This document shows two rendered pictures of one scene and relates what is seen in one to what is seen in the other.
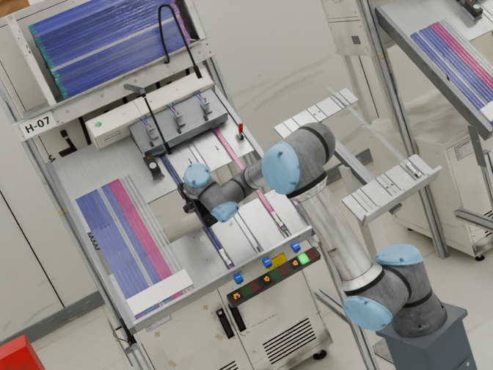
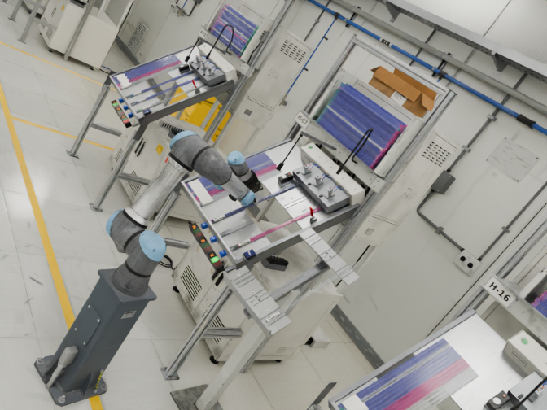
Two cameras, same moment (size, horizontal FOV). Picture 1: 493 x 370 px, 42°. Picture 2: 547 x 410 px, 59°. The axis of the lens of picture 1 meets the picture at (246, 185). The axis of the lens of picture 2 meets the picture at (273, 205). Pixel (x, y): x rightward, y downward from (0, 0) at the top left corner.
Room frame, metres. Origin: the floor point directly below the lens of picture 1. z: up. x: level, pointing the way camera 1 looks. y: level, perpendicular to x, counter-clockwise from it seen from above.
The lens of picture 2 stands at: (0.87, -1.89, 1.68)
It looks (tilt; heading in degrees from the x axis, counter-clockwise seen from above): 17 degrees down; 57
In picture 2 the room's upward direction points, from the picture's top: 35 degrees clockwise
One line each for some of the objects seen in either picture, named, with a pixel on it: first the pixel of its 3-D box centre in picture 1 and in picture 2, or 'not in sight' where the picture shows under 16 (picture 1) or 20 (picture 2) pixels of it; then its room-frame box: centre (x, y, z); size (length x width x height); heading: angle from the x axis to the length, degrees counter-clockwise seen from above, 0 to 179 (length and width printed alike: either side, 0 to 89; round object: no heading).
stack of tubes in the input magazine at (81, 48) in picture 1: (111, 34); (362, 125); (2.43, 0.24, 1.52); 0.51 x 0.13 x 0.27; 105
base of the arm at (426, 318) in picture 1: (414, 305); (134, 274); (1.54, -0.30, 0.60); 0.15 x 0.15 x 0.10
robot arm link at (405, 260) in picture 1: (401, 271); (146, 250); (1.53, -0.30, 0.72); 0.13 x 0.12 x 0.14; 128
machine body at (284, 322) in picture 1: (213, 306); (251, 289); (2.53, 0.33, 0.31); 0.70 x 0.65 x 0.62; 105
